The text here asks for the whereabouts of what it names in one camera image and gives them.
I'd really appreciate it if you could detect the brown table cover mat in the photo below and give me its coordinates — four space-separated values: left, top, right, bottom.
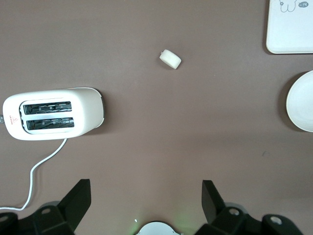
0 0 313 235

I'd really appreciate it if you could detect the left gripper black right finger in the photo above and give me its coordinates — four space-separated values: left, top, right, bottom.
195 180 304 235

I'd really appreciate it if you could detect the small white steamed bun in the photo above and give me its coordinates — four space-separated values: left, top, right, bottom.
159 48 182 70

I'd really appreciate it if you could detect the cream white bowl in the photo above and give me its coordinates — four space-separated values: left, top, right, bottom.
285 70 313 133

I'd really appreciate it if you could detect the white two-slot toaster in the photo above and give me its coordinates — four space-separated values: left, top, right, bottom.
0 87 106 141

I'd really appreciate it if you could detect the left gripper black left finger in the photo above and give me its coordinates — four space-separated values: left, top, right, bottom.
0 179 92 235

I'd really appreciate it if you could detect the cream rabbit print tray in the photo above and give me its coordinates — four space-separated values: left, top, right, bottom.
266 0 313 54

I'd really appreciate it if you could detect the white toaster power cable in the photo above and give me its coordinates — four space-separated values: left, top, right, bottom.
0 138 68 211

